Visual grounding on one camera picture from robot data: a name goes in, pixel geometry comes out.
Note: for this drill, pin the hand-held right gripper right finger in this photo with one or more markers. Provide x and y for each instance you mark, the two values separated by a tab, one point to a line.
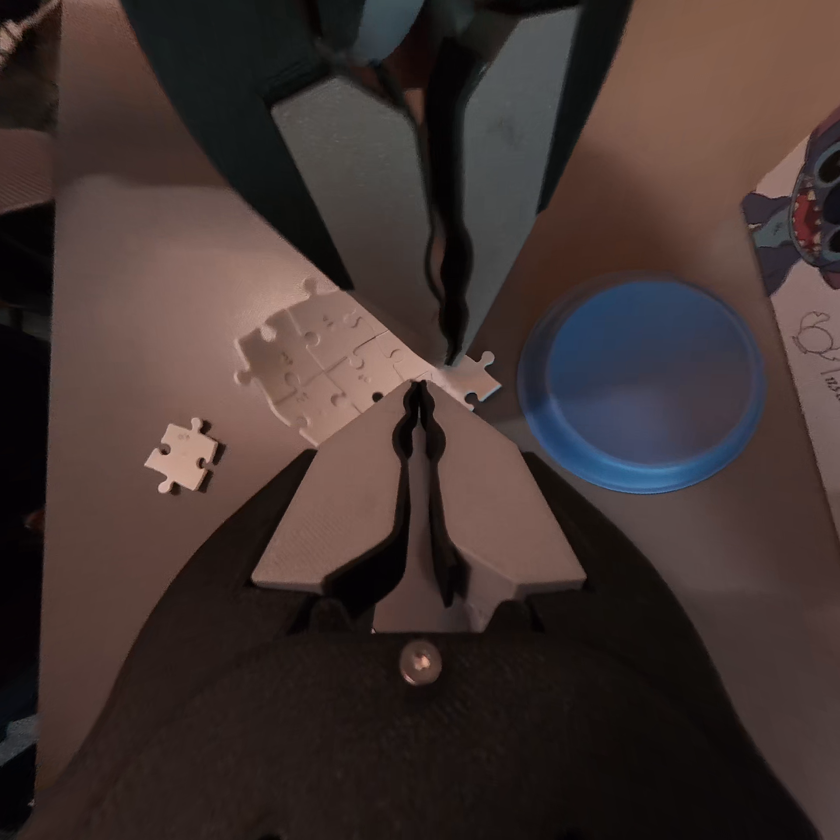
505	518

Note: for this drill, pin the assembled white puzzle pieces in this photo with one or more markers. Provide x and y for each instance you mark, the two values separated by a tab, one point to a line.
308	367

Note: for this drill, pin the cartoon print puzzle box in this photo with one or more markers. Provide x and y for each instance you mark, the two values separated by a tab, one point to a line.
807	275

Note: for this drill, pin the white puzzle piece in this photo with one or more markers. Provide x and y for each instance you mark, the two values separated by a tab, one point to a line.
184	456

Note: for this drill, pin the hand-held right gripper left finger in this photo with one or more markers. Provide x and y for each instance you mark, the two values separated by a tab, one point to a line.
328	518

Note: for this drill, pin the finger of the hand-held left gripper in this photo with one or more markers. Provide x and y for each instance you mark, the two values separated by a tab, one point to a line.
512	144
354	184

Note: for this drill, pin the blue round plastic stand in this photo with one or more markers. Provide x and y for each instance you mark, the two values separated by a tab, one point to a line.
643	380

